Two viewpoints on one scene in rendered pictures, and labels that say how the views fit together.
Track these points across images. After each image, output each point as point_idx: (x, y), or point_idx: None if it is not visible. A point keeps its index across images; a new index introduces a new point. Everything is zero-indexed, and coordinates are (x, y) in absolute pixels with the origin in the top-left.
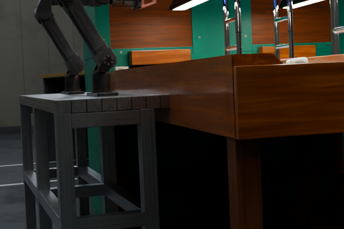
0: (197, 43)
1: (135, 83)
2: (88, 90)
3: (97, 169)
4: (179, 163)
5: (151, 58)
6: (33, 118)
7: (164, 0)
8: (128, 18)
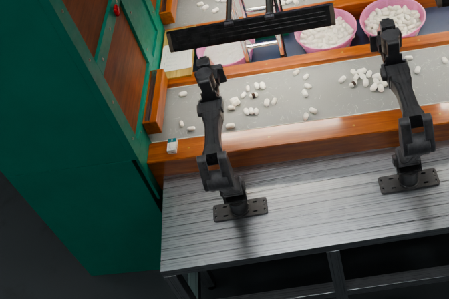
0: (149, 57)
1: (338, 147)
2: (55, 197)
3: (137, 243)
4: None
5: (162, 109)
6: (331, 257)
7: (121, 43)
8: (123, 94)
